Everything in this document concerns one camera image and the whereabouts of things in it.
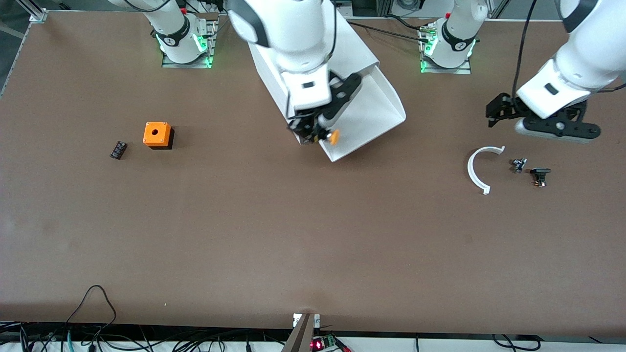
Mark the small black terminal block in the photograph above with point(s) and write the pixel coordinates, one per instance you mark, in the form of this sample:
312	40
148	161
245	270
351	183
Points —
118	149

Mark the orange box with hole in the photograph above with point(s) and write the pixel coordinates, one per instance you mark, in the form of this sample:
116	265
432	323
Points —
156	133

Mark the circuit board with red light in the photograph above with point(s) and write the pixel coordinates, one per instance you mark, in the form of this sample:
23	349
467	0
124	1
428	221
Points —
318	344

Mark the small black switch part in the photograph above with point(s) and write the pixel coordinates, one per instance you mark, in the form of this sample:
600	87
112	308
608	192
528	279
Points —
540	175

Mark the white plastic drawer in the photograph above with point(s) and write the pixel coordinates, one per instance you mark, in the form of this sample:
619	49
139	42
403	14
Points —
371	107

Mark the small grey metal part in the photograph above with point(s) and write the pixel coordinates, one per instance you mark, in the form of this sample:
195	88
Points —
518	164

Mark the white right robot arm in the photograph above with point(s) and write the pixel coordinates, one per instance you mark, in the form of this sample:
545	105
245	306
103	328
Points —
288	34

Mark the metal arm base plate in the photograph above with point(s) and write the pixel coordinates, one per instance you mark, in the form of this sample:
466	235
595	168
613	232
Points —
211	39
445	71

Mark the white drawer cabinet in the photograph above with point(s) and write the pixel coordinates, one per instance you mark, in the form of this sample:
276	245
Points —
354	46

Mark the white curved plastic arc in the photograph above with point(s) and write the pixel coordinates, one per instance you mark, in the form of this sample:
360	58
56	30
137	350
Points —
470	171

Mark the orange push button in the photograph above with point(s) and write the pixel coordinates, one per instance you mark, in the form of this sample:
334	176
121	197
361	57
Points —
334	137

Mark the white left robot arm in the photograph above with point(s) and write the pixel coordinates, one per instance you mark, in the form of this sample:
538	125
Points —
587	58

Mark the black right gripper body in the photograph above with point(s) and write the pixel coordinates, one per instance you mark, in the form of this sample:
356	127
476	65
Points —
304	125

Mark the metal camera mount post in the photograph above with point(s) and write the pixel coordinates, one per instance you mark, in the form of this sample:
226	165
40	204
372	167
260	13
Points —
301	337

